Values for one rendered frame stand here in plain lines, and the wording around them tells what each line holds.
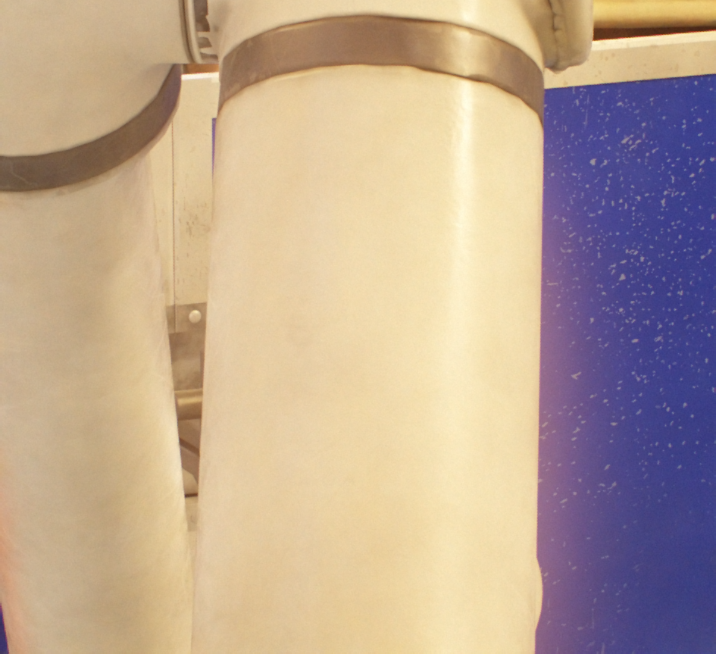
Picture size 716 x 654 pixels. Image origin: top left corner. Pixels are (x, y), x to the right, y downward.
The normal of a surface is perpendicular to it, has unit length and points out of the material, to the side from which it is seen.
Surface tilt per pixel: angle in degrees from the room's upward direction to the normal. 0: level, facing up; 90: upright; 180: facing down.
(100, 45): 136
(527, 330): 77
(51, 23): 121
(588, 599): 90
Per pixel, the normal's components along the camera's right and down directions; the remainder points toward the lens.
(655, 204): 0.44, 0.21
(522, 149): 0.90, -0.12
